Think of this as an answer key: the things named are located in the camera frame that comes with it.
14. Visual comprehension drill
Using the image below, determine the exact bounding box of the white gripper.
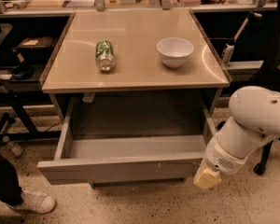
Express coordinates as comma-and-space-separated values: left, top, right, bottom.
193, 136, 247, 189

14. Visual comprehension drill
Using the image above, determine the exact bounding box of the grey top drawer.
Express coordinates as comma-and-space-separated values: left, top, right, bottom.
38, 92, 215, 186

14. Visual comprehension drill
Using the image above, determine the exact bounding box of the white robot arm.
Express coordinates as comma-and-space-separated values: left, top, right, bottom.
193, 86, 280, 189

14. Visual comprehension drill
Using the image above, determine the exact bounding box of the grey drawer cabinet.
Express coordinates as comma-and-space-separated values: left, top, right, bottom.
39, 8, 232, 189

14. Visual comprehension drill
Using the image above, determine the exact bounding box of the white handheld tool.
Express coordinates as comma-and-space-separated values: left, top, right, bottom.
221, 11, 262, 66

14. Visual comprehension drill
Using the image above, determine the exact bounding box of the white bowl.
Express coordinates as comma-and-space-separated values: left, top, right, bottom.
156, 37, 194, 68

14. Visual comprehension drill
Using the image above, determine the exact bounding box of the green soda can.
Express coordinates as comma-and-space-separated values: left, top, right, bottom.
95, 40, 115, 72

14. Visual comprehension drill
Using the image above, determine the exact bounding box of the white sneaker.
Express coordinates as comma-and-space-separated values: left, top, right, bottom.
7, 189, 57, 214

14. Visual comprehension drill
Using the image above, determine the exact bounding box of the plastic bottle on floor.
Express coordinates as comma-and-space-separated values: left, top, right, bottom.
2, 136, 23, 158

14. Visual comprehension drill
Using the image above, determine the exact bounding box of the dark trouser leg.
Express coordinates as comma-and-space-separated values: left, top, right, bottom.
0, 154, 22, 206

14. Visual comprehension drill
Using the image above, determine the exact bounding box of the black box on shelf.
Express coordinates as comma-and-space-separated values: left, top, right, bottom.
16, 36, 55, 54

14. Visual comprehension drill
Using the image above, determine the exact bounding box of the black stand frame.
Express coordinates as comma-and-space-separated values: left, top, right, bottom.
0, 75, 62, 149

